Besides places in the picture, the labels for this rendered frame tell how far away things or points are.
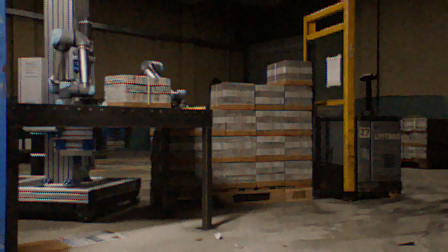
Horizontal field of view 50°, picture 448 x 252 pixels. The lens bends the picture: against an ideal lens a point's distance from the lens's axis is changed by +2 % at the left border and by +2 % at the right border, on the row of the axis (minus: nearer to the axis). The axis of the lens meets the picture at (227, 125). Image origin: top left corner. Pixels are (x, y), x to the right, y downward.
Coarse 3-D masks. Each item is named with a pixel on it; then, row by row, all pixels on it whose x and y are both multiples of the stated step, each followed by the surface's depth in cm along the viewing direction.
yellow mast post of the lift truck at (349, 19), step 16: (352, 0) 432; (352, 16) 432; (352, 32) 432; (352, 48) 432; (352, 64) 432; (352, 80) 432; (352, 96) 432; (352, 112) 432; (352, 128) 432; (352, 144) 432; (352, 160) 432; (352, 176) 432
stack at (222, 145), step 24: (216, 120) 402; (240, 120) 412; (264, 120) 420; (192, 144) 393; (216, 144) 401; (240, 144) 410; (264, 144) 419; (192, 168) 394; (216, 168) 401; (240, 168) 410; (264, 168) 418; (192, 192) 403; (216, 192) 401; (240, 192) 409; (264, 192) 418
